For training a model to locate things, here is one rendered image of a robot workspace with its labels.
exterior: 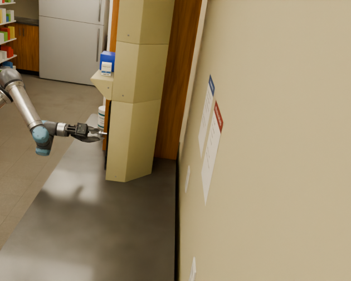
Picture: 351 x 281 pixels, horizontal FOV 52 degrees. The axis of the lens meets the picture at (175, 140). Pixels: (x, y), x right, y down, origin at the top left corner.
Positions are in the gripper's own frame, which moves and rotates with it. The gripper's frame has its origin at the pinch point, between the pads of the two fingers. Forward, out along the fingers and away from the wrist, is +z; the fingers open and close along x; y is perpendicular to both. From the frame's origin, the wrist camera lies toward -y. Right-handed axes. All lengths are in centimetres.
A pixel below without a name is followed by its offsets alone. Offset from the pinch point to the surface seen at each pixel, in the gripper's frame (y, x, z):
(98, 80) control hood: 30.3, 18.8, -2.7
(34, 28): -377, 318, -215
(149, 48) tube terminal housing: 39, 35, 21
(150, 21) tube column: 49, 44, 19
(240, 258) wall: 128, -63, 47
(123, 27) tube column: 49, 38, 8
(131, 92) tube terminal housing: 27.9, 15.9, 14.4
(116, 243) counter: 29, -58, 19
